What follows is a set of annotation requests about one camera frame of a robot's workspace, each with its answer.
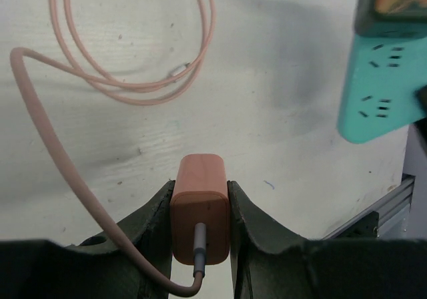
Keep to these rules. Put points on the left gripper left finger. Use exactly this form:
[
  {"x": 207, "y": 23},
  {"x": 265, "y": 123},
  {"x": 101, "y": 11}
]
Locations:
[{"x": 95, "y": 268}]

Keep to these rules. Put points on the dark green cube socket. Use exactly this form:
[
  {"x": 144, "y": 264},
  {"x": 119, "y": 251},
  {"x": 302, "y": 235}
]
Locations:
[{"x": 404, "y": 19}]

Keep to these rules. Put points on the aluminium frame rail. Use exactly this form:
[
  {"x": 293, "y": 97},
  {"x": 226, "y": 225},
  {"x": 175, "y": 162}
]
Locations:
[{"x": 386, "y": 219}]

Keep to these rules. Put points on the salmon pink usb charger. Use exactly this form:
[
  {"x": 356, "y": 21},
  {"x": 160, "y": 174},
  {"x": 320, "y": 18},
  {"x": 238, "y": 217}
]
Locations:
[{"x": 200, "y": 195}]

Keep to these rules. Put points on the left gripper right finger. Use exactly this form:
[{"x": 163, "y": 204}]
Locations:
[{"x": 270, "y": 261}]

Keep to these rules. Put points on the teal triangular power socket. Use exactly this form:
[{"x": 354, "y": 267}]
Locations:
[{"x": 382, "y": 78}]

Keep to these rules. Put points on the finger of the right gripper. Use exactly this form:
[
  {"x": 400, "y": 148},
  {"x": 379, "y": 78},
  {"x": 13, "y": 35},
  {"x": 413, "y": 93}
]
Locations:
[{"x": 420, "y": 96}]

